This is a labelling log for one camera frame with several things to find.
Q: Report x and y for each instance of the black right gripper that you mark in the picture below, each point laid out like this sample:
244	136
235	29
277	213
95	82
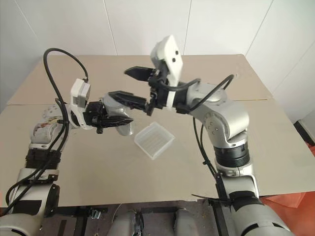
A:
158	94

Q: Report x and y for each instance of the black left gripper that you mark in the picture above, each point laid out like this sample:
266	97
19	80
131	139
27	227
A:
93	117

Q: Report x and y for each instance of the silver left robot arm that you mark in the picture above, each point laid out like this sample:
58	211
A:
44	134

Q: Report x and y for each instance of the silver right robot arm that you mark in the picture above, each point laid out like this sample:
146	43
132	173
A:
231	116

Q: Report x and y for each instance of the translucent white plastic box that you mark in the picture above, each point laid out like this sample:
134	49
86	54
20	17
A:
154	141

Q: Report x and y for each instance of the grey rounded shape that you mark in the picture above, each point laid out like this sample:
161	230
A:
183	221

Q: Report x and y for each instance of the black object at room edge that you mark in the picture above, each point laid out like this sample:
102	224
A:
305	134

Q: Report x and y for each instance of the orange bag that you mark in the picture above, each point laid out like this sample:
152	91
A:
292	198

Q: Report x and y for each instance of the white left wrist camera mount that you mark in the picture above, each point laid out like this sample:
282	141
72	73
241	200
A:
79	96

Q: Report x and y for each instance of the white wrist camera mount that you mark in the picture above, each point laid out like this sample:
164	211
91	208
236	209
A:
79	96
172	54

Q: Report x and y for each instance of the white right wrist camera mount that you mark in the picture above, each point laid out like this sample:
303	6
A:
172	54

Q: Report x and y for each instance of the small metal bracket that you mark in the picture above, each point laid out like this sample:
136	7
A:
96	213

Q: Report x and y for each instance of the black table frame bar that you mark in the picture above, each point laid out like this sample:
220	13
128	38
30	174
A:
219	217
81	221

